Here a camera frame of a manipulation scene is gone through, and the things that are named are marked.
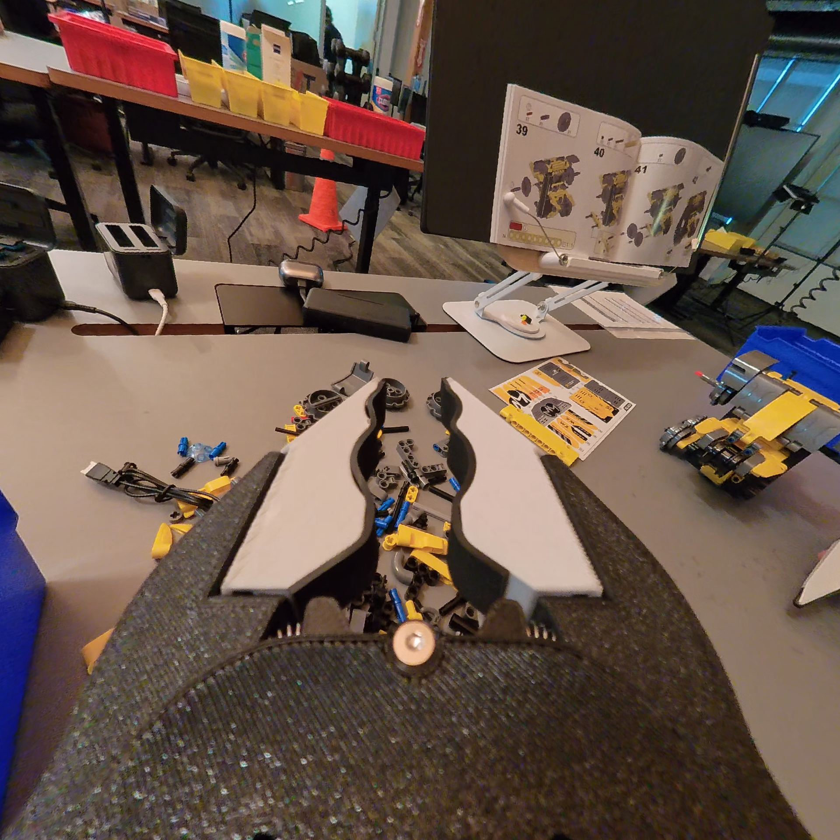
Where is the black power cable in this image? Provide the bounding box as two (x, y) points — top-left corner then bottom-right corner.
(62, 301), (139, 336)

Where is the white carton box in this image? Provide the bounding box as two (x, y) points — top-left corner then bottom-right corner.
(261, 25), (291, 86)

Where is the long wooden table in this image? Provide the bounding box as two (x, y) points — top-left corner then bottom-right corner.
(47, 66), (426, 273)

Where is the printed paper sheet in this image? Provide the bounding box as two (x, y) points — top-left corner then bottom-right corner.
(581, 289), (697, 340)

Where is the orange traffic cone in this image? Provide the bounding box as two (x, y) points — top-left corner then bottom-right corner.
(298, 150), (345, 232)

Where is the yellow plastic bin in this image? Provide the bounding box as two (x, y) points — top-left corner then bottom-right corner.
(222, 67), (266, 119)
(178, 52), (227, 107)
(298, 91), (329, 137)
(260, 82), (303, 126)

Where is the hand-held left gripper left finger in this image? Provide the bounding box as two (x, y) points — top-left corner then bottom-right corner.
(220, 379), (387, 599)

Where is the bundled black usb cable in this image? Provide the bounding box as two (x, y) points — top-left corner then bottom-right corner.
(82, 459), (221, 506)

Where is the yellow black sticker sheet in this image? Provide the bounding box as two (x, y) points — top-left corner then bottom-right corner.
(489, 357), (636, 460)

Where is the black square pad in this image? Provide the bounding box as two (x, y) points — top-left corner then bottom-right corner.
(215, 283), (309, 329)

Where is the pile of toy brick pieces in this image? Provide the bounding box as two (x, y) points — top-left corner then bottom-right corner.
(151, 360), (483, 637)

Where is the yellow perforated toy plate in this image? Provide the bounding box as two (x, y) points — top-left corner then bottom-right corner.
(500, 406), (580, 467)

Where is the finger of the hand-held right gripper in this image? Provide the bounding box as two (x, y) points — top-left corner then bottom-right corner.
(793, 538), (840, 608)

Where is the blue plastic bin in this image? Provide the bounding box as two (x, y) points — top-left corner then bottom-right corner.
(715, 325), (840, 454)
(0, 489), (47, 795)

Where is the coiled black cable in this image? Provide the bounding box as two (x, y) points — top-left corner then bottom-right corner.
(289, 230), (361, 265)

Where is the white book stand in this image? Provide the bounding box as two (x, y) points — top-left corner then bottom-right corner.
(443, 252), (677, 362)

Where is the black battery charger box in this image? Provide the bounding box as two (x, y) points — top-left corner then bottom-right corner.
(95, 185), (188, 301)

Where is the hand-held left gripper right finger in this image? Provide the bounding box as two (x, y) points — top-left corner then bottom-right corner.
(441, 377), (603, 618)

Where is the open instruction booklet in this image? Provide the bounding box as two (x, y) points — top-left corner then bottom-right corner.
(490, 84), (726, 269)

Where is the yellow grey toy vehicle model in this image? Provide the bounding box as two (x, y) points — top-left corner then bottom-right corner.
(659, 351), (840, 500)

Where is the black monitor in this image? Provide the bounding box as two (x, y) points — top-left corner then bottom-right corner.
(420, 0), (775, 263)

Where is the red plastic bin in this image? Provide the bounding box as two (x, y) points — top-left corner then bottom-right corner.
(325, 98), (426, 160)
(49, 12), (179, 98)

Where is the black power adapter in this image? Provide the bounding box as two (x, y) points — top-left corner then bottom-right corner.
(302, 289), (424, 343)

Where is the yellow toy panel piece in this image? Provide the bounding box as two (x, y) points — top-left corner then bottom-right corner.
(82, 626), (116, 673)

